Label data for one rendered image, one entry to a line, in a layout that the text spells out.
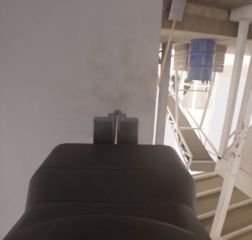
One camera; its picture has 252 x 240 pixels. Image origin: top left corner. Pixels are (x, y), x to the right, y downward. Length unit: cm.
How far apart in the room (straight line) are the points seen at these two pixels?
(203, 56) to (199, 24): 117
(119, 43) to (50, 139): 11
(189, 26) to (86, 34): 307
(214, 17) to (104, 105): 342
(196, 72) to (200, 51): 44
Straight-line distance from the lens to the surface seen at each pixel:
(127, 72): 16
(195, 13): 331
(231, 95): 356
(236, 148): 158
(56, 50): 17
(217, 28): 358
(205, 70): 438
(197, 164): 577
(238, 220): 662
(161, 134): 542
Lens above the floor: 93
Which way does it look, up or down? 15 degrees up
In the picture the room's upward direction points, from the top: 178 degrees counter-clockwise
